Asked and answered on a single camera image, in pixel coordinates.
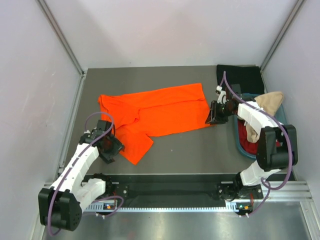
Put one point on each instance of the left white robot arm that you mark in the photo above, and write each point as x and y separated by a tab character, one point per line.
61	205

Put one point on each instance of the folded black t shirt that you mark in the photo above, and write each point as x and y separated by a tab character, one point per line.
248	77

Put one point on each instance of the orange t shirt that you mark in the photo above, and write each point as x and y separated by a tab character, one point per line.
138	117

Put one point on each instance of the red t shirt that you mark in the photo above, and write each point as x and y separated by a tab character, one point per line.
248	147

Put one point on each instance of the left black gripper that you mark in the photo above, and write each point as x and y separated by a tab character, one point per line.
117	147

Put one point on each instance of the teal plastic laundry basket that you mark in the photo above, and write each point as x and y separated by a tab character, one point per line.
280	116

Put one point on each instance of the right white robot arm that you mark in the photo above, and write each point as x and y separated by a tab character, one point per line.
277	145

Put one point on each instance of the slotted grey cable duct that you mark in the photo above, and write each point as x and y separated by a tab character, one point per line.
107	207

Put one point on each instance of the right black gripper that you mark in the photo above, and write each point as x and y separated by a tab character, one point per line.
214	117

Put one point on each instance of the beige t shirt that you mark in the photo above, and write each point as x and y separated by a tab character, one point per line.
270	102

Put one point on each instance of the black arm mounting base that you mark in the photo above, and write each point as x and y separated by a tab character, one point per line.
176	190

